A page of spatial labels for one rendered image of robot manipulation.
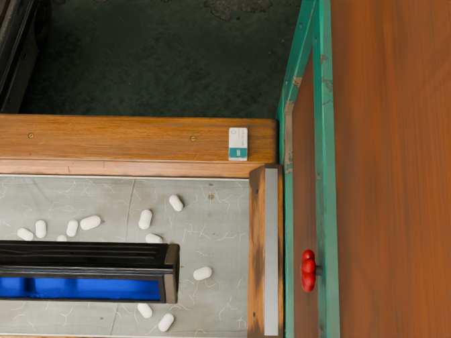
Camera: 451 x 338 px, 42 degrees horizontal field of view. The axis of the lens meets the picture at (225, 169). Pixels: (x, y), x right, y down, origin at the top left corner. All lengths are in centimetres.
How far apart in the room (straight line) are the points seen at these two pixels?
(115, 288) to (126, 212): 38
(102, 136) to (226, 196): 27
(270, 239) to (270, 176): 11
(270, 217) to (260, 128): 22
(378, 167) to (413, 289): 11
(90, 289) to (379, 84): 49
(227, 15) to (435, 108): 182
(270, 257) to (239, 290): 14
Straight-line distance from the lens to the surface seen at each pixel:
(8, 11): 185
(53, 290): 81
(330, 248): 60
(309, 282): 60
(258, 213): 103
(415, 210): 36
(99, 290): 80
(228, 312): 111
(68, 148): 118
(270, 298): 100
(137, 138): 116
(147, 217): 112
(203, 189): 114
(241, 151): 112
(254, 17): 213
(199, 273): 110
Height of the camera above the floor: 185
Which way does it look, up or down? 75 degrees down
